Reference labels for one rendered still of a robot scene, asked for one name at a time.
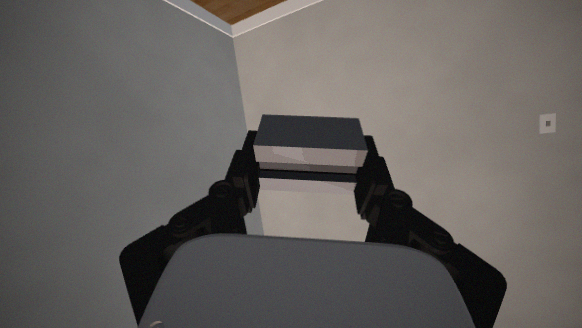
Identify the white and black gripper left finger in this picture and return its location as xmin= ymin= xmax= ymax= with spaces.
xmin=119 ymin=130 xmax=260 ymax=326

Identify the grey rectangular block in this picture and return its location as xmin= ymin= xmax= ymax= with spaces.
xmin=253 ymin=115 xmax=368 ymax=195

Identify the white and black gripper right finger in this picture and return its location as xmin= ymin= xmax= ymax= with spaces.
xmin=354 ymin=135 xmax=507 ymax=328

